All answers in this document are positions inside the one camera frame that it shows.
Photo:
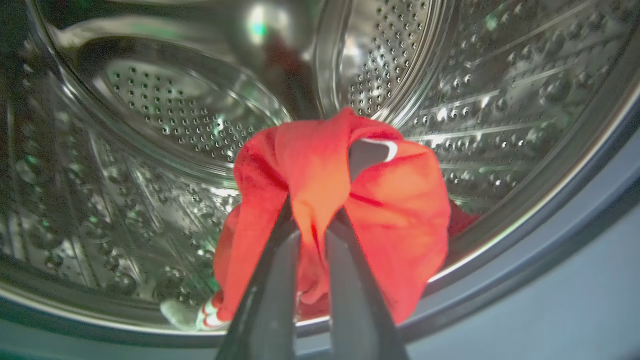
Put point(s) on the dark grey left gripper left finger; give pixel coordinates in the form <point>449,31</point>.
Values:
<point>267,305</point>

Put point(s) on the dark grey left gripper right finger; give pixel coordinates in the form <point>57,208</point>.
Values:
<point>357,305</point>

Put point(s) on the red garment with white trim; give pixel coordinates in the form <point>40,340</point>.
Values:
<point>400,215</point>

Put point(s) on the white washing machine front panel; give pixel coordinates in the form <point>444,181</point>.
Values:
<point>550,310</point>

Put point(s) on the stainless steel washing machine drum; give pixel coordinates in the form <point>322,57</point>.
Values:
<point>150,150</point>

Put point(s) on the grey rubber door gasket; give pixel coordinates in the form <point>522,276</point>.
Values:
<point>550,235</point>

